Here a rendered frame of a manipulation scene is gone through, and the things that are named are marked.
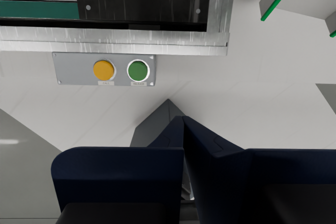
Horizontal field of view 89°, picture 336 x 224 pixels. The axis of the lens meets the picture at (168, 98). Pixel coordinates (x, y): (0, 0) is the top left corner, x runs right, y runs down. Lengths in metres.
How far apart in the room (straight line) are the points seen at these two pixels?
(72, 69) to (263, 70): 0.48
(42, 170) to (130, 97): 1.71
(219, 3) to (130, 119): 0.37
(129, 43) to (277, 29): 0.37
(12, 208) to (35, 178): 0.52
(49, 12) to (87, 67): 0.12
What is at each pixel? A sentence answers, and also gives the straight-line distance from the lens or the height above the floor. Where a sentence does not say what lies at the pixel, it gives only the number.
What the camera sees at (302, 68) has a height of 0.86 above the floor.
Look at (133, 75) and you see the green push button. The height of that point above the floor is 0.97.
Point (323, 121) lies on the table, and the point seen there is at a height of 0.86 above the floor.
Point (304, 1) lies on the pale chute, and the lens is 0.39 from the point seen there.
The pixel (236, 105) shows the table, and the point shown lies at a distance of 0.54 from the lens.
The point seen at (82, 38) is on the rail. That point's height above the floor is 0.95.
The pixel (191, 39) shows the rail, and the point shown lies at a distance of 0.36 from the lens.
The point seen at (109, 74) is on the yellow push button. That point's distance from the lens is 0.37.
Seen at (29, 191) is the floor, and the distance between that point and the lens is 2.39.
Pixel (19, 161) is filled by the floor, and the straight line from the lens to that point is 2.18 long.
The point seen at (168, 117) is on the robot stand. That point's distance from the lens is 0.38.
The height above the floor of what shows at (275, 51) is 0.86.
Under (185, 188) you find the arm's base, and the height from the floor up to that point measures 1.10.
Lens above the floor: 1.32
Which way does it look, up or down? 70 degrees down
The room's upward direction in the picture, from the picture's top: 176 degrees clockwise
